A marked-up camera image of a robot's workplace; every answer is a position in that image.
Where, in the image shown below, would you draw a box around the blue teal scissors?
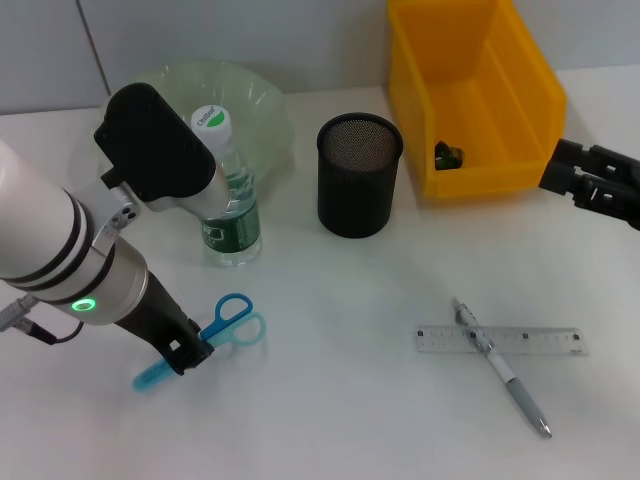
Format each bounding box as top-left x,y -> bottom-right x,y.
132,293 -> 268,394

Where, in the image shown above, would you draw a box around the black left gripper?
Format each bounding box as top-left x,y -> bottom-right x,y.
113,271 -> 217,377

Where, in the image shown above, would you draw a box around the white grey pen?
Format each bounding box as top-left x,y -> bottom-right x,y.
452,295 -> 554,440

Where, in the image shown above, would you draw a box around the yellow plastic bin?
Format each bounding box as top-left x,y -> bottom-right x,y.
387,0 -> 569,203

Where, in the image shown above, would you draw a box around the green plastic wrapper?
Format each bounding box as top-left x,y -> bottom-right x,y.
433,140 -> 467,172

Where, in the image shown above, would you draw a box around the black mesh pen holder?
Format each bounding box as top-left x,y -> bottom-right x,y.
315,113 -> 405,240

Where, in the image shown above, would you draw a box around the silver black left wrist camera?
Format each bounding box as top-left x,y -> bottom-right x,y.
93,82 -> 230,222

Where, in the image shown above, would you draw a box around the translucent green fruit plate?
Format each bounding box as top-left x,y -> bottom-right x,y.
102,60 -> 298,202

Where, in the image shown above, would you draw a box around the clear plastic ruler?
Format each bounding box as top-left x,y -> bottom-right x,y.
416,323 -> 590,357

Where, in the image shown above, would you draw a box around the clear green-label water bottle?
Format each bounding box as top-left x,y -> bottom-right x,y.
189,105 -> 263,268

